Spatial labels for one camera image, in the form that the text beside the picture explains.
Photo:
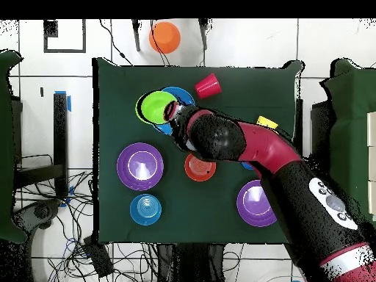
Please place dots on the green plastic bowl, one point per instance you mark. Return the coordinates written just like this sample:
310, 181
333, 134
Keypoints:
152, 107

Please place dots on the large light blue bowl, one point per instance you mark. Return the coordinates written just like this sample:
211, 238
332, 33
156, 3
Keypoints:
183, 95

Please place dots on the red plastic cup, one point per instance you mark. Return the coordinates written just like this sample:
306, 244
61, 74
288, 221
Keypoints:
208, 86

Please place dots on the purple plastic bowl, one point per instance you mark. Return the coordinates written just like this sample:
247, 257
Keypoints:
139, 166
252, 203

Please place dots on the yellow plastic cup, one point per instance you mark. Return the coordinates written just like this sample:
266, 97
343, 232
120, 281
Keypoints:
266, 122

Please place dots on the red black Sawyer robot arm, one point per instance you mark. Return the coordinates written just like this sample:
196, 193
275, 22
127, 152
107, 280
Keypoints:
264, 147

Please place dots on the dark green tablecloth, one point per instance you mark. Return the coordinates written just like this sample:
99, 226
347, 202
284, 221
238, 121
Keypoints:
117, 132

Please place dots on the orange-red plastic bowl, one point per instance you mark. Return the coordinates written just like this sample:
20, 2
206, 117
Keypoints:
199, 171

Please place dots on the orange round object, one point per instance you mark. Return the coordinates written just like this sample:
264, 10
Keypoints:
165, 37

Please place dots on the black tripod leg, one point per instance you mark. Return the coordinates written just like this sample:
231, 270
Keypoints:
136, 35
204, 32

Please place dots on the small light blue bowl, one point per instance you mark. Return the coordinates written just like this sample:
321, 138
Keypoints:
145, 209

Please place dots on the blue tape strip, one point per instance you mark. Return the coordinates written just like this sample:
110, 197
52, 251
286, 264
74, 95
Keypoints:
69, 102

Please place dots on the black metal stand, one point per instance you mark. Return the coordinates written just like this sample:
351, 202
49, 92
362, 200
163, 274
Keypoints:
60, 132

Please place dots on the small black object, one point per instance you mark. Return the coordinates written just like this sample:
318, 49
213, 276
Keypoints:
42, 92

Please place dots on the black power adapter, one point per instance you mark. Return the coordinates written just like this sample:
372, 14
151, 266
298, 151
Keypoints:
98, 258

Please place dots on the black grey chair base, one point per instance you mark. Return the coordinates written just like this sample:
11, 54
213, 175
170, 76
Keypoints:
39, 211

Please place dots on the green cloth covered table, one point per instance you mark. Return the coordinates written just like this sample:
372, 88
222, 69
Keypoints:
6, 147
349, 117

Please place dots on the white box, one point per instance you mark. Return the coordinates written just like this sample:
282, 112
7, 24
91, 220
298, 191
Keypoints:
372, 198

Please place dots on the black metal post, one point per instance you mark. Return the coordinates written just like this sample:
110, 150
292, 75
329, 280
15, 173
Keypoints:
299, 123

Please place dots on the black square floor frame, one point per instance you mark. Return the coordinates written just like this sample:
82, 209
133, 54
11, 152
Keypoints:
50, 28

